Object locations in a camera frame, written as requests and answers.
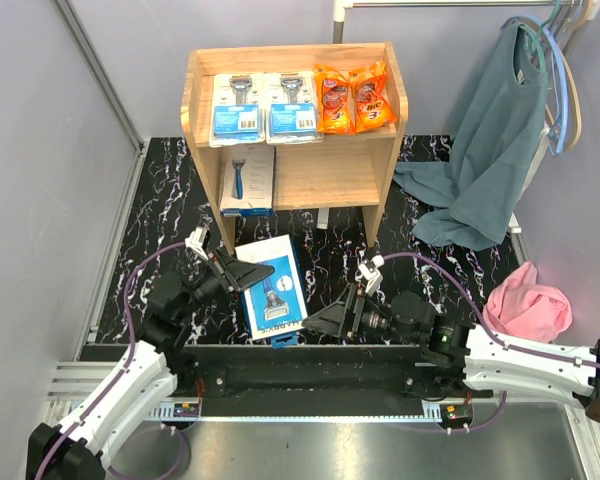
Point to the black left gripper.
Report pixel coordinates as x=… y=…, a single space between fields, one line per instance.
x=239 y=274

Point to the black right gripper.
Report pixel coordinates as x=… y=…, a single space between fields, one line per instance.
x=329 y=319

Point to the blue Harry's razor box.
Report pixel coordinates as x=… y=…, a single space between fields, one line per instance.
x=275 y=307

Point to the white Harry's razor box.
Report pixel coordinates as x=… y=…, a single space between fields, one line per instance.
x=248 y=182

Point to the Gillette razor blister pack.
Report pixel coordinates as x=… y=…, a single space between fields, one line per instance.
x=238 y=112

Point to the orange razor pack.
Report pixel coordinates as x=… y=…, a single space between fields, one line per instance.
x=332 y=90
x=372 y=108

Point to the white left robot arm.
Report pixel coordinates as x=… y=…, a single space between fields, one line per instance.
x=154 y=367

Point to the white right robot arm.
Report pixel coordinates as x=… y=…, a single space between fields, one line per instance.
x=466 y=352

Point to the wooden two-tier shelf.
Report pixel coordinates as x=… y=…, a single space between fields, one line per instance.
x=339 y=171

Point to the small white bottle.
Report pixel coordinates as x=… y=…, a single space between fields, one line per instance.
x=322 y=218

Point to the pink cloth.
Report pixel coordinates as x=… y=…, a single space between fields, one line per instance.
x=523 y=308

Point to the teal blue t-shirt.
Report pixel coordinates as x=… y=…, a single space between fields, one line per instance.
x=495 y=129

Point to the metal clothes rack bar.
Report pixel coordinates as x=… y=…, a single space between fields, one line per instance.
x=340 y=8

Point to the blue plastic hanger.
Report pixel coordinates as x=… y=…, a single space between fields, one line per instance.
x=563 y=120

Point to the green plastic hanger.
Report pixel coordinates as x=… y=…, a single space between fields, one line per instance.
x=543 y=46

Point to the beige wooden hanger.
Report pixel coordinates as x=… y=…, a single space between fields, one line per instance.
x=568 y=27

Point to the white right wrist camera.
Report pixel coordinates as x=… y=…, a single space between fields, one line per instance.
x=368 y=274

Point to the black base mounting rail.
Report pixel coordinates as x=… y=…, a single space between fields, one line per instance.
x=315 y=381

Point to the aluminium corner frame profile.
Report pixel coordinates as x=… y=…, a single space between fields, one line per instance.
x=88 y=53

